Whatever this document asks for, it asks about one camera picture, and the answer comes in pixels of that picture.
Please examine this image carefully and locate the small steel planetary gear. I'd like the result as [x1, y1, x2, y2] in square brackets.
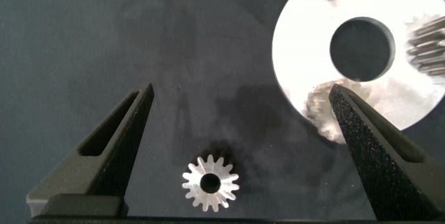
[301, 77, 375, 145]
[181, 154, 241, 213]
[405, 14, 445, 77]

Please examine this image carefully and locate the round white carrier plate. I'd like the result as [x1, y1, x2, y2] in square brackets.
[271, 0, 445, 145]

